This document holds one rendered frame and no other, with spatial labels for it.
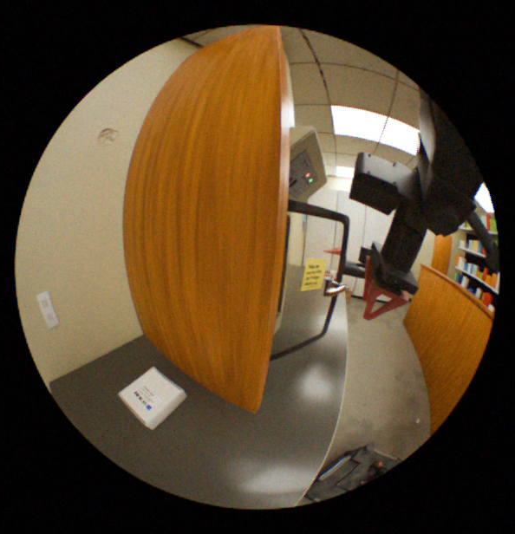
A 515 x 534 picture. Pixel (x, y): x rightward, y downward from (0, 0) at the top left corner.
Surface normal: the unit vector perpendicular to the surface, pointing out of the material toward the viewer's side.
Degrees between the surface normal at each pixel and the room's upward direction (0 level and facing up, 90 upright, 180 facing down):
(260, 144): 90
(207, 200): 90
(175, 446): 0
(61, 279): 90
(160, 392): 0
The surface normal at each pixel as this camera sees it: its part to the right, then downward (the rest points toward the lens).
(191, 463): 0.06, -0.96
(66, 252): 0.89, 0.18
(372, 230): -0.45, 0.22
